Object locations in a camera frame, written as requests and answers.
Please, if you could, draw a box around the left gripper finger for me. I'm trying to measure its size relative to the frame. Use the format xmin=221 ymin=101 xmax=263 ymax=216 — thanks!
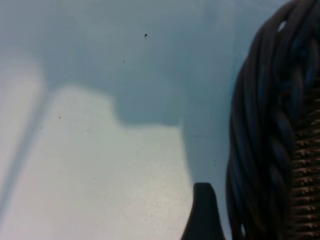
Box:
xmin=180 ymin=182 xmax=226 ymax=240

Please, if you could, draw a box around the dark brown wicker basket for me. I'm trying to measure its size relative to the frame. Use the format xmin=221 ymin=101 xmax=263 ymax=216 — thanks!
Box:
xmin=225 ymin=0 xmax=320 ymax=240

